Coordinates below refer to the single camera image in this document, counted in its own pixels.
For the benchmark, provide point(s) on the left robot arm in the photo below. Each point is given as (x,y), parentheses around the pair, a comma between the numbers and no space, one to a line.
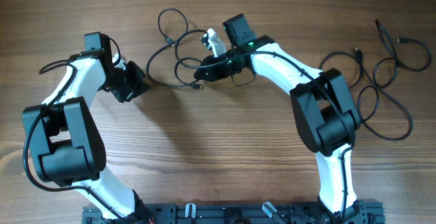
(63,150)

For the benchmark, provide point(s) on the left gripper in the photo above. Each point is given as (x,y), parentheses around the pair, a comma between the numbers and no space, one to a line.
(139,86)

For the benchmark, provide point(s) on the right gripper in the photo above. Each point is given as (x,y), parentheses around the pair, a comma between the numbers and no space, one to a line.
(214,73)

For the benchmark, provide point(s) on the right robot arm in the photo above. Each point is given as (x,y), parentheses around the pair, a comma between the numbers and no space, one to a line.
(324,112)

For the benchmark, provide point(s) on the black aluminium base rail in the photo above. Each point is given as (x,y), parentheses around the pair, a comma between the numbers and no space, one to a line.
(298,212)

